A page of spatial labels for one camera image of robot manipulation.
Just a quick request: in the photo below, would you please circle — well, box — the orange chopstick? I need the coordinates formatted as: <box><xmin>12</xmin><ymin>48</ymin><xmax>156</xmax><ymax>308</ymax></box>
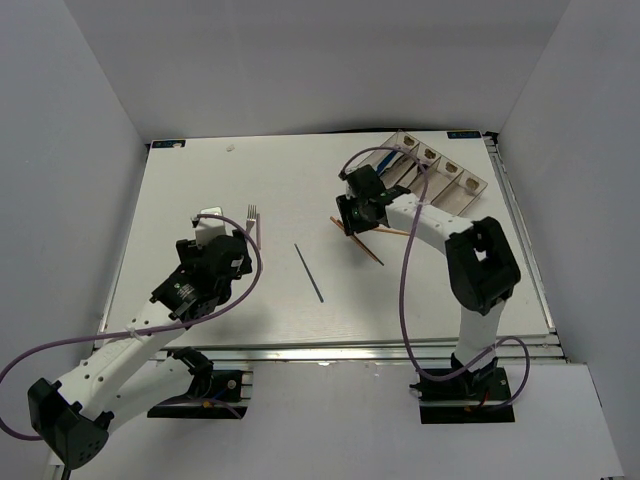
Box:
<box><xmin>329</xmin><ymin>216</ymin><xmax>369</xmax><ymax>254</ymax></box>

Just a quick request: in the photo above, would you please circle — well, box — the blue knife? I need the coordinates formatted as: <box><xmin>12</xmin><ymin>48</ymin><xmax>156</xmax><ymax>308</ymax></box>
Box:
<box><xmin>376</xmin><ymin>151</ymin><xmax>401</xmax><ymax>176</ymax></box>

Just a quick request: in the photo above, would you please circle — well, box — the orange chopstick crosswise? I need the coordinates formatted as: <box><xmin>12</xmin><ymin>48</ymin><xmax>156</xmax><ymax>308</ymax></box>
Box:
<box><xmin>373</xmin><ymin>227</ymin><xmax>410</xmax><ymax>236</ymax></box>

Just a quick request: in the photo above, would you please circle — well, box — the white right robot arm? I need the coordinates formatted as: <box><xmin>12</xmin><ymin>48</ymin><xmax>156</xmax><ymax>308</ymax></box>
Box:
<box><xmin>336</xmin><ymin>165</ymin><xmax>521</xmax><ymax>399</ymax></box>

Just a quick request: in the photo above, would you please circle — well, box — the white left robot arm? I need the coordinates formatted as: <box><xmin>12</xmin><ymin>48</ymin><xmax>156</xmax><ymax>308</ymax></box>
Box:
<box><xmin>27</xmin><ymin>230</ymin><xmax>252</xmax><ymax>470</ymax></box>

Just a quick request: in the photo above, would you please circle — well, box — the smoky clear divided organizer tray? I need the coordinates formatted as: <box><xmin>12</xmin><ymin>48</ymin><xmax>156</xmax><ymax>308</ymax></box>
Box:
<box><xmin>360</xmin><ymin>130</ymin><xmax>488</xmax><ymax>216</ymax></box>

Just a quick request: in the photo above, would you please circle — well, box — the right blue corner marker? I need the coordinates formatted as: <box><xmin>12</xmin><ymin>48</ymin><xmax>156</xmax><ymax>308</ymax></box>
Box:
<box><xmin>447</xmin><ymin>130</ymin><xmax>482</xmax><ymax>140</ymax></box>

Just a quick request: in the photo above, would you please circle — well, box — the blue corner marker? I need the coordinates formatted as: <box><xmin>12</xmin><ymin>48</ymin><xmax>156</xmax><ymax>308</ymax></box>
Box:
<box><xmin>447</xmin><ymin>130</ymin><xmax>482</xmax><ymax>140</ymax></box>
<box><xmin>150</xmin><ymin>139</ymin><xmax>186</xmax><ymax>149</ymax></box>

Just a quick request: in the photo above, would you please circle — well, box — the left blue corner marker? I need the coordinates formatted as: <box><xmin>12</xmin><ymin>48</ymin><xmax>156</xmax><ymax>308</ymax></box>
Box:
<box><xmin>150</xmin><ymin>139</ymin><xmax>186</xmax><ymax>149</ymax></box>

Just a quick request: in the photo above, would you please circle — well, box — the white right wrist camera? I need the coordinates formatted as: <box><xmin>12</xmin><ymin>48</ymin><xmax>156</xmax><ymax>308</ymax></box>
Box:
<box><xmin>339</xmin><ymin>169</ymin><xmax>356</xmax><ymax>198</ymax></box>

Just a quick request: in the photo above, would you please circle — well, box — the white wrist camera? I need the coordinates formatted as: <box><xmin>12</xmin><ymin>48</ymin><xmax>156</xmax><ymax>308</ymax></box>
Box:
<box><xmin>192</xmin><ymin>207</ymin><xmax>227</xmax><ymax>247</ymax></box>
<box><xmin>339</xmin><ymin>169</ymin><xmax>356</xmax><ymax>198</ymax></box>

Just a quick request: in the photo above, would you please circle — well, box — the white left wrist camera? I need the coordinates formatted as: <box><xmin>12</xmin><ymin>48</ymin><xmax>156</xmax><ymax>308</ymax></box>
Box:
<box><xmin>192</xmin><ymin>207</ymin><xmax>227</xmax><ymax>247</ymax></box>

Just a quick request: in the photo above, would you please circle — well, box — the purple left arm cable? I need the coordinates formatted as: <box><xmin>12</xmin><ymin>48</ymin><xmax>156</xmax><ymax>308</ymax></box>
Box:
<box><xmin>0</xmin><ymin>213</ymin><xmax>264</xmax><ymax>441</ymax></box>

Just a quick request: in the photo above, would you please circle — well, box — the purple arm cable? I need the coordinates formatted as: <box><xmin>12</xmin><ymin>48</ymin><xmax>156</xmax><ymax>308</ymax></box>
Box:
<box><xmin>0</xmin><ymin>213</ymin><xmax>264</xmax><ymax>441</ymax></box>
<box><xmin>339</xmin><ymin>145</ymin><xmax>529</xmax><ymax>409</ymax></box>

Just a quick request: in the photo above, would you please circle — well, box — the green handled fork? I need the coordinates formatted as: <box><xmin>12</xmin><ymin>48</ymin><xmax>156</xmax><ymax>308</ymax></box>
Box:
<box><xmin>245</xmin><ymin>204</ymin><xmax>258</xmax><ymax>234</ymax></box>

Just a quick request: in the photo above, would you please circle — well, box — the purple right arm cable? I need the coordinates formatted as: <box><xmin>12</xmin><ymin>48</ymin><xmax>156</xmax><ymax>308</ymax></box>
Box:
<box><xmin>339</xmin><ymin>145</ymin><xmax>529</xmax><ymax>409</ymax></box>

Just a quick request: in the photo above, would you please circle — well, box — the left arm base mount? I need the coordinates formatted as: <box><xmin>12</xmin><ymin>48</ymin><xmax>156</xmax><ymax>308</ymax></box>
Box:
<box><xmin>147</xmin><ymin>347</ymin><xmax>253</xmax><ymax>420</ymax></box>

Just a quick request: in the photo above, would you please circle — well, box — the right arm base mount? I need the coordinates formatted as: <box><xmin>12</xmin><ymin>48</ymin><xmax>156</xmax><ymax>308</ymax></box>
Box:
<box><xmin>409</xmin><ymin>367</ymin><xmax>515</xmax><ymax>425</ymax></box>

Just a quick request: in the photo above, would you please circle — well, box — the aluminium table edge rail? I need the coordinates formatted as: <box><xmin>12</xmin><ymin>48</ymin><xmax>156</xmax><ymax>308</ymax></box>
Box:
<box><xmin>145</xmin><ymin>333</ymin><xmax>567</xmax><ymax>364</ymax></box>

